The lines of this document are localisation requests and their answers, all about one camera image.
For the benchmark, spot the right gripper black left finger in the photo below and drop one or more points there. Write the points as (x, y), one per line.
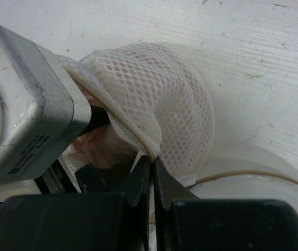
(80, 221)

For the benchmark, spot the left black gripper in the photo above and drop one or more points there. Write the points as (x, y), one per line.
(55, 180)

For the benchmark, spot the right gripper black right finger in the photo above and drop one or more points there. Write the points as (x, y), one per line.
(237, 205)

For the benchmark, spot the round beige mesh laundry bag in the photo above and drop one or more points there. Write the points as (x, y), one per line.
(158, 105)

